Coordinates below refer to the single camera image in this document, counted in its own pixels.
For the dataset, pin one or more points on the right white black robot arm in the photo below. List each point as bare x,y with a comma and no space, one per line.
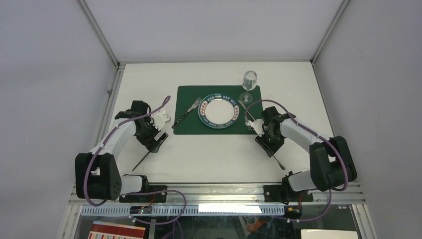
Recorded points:
331,163

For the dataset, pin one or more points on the silver table knife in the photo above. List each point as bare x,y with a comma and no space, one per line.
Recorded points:
245,108

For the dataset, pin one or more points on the silver spoon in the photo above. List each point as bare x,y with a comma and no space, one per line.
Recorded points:
279,163

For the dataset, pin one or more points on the white plate teal rim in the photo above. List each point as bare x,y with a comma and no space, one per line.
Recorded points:
218,111

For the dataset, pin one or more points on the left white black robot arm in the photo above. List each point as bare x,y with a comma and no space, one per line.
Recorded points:
96,172

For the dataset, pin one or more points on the clear drinking glass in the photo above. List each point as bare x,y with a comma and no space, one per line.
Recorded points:
249,83

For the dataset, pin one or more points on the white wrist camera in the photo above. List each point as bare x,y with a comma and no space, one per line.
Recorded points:
160,118
256,126

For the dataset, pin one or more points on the red striped book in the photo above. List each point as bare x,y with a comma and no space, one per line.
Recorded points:
107,230

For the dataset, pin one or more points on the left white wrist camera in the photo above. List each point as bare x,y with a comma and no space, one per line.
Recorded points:
160,118

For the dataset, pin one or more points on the silver fork dark handle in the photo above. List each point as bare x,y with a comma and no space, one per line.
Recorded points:
195,105

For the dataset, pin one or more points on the orange object under table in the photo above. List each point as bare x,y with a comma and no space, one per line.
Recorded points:
255,224

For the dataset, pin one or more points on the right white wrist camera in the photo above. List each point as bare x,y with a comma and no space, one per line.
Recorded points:
256,126

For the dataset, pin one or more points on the white slotted cable duct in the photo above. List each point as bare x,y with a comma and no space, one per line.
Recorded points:
192,210

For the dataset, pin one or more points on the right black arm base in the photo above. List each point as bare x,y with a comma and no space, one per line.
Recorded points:
280,193

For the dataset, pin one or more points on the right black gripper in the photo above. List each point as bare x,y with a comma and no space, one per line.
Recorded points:
269,149

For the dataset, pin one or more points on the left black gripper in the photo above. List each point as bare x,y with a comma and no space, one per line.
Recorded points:
147,142

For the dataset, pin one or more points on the white box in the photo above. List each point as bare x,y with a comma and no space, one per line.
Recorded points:
327,234

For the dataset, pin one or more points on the aluminium frame rail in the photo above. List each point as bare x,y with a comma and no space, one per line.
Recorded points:
242,193

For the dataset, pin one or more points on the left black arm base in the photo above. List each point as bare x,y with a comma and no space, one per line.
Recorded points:
156,198

